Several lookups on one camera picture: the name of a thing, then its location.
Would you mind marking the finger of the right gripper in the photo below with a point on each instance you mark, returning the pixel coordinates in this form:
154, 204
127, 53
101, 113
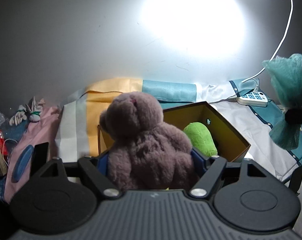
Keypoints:
294, 116

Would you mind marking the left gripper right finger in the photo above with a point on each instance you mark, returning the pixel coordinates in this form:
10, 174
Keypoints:
209, 170

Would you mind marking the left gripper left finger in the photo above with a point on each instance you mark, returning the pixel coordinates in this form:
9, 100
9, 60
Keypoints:
97, 182

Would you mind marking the green plush toy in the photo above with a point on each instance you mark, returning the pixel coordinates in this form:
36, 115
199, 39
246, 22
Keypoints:
201, 138

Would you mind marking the teal mesh bath sponge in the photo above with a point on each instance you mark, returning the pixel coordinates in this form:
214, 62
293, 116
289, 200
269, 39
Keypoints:
286, 79

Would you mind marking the brown plush teddy bear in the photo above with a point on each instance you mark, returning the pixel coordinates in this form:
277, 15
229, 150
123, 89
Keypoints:
147, 153

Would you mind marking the black cardboard shoe box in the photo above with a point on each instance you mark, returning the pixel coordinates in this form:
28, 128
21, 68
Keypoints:
230, 144

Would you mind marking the white power strip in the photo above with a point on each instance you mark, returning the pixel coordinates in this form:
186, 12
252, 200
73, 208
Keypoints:
253, 99

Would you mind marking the black smartphone on pillow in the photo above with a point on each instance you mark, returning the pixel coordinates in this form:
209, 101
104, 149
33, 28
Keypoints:
39, 157

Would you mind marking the pink patterned pillow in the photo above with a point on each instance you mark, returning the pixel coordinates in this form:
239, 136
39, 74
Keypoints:
37, 133

